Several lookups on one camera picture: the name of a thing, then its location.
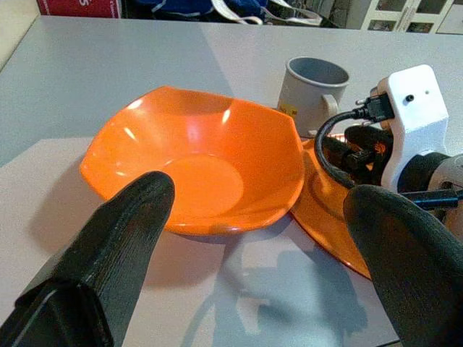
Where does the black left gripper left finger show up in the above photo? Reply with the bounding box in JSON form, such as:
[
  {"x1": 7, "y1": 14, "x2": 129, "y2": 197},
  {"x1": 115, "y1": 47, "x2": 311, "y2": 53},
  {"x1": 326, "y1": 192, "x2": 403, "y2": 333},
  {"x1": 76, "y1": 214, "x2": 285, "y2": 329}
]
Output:
[{"x1": 0, "y1": 170, "x2": 177, "y2": 347}]

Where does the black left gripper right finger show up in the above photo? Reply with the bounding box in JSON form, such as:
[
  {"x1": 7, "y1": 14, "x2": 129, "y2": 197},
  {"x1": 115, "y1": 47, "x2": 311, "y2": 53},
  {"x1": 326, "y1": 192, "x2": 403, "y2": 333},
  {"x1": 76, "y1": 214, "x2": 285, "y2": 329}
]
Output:
[{"x1": 342, "y1": 184, "x2": 463, "y2": 347}]

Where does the grey mug with handle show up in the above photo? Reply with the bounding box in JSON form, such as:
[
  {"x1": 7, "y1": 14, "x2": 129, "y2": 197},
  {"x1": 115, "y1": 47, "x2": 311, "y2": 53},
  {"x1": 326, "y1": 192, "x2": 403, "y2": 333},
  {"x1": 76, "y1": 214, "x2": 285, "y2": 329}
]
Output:
[{"x1": 276, "y1": 56, "x2": 351, "y2": 138}]

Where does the pale rectangular placemat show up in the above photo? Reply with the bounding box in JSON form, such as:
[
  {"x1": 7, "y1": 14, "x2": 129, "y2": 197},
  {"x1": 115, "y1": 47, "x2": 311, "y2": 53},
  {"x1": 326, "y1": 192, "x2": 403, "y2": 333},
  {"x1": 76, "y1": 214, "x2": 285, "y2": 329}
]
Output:
[{"x1": 0, "y1": 137, "x2": 401, "y2": 347}]

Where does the orange round plate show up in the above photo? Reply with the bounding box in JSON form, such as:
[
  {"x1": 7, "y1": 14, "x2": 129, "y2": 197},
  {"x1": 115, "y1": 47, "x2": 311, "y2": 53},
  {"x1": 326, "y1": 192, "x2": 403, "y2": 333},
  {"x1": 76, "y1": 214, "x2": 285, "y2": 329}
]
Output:
[{"x1": 289, "y1": 133, "x2": 373, "y2": 281}]

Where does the white framed glass cabinet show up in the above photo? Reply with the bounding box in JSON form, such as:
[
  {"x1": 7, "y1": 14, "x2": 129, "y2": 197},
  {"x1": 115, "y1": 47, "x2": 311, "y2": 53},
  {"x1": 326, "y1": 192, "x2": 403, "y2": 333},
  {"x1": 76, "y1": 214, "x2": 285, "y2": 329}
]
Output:
[{"x1": 361, "y1": 0, "x2": 463, "y2": 35}]

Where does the orange octagonal bowl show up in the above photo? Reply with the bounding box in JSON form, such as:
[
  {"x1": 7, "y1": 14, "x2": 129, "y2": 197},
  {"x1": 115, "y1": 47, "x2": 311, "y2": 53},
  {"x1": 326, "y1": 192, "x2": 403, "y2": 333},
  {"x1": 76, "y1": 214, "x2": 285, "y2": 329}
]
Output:
[{"x1": 79, "y1": 85, "x2": 305, "y2": 238}]

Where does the red cardboard box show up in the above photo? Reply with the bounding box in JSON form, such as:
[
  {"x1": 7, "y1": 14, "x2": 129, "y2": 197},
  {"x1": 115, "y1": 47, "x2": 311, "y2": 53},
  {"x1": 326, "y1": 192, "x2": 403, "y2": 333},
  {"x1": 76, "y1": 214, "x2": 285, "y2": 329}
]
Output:
[{"x1": 35, "y1": 0, "x2": 124, "y2": 19}]

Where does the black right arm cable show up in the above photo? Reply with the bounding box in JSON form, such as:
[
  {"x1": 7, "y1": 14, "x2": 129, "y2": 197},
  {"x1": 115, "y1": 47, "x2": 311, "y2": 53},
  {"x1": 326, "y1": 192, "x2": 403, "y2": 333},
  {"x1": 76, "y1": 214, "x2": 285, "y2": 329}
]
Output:
[{"x1": 313, "y1": 94, "x2": 395, "y2": 191}]

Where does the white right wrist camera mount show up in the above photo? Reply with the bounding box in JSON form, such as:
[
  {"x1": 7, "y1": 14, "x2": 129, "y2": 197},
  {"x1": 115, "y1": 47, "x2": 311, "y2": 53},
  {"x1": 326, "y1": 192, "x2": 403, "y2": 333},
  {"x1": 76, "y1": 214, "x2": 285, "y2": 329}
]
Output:
[{"x1": 356, "y1": 64, "x2": 450, "y2": 189}]

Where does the blue bag with white straps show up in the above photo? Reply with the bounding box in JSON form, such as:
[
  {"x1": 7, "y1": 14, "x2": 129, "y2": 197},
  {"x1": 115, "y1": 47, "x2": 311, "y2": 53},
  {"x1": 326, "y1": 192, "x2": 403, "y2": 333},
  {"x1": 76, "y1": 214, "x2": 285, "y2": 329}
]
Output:
[{"x1": 135, "y1": 0, "x2": 323, "y2": 27}]

